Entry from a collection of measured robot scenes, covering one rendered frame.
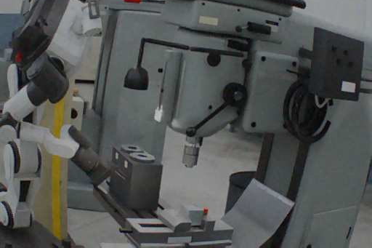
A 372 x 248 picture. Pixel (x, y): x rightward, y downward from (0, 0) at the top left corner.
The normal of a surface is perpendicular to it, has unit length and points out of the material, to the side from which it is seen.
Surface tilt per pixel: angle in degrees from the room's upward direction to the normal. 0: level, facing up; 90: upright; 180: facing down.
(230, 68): 90
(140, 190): 90
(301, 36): 90
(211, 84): 90
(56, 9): 58
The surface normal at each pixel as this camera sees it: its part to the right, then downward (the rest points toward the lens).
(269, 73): 0.43, 0.23
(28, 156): 0.69, 0.07
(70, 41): 0.65, -0.32
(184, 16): -0.89, -0.05
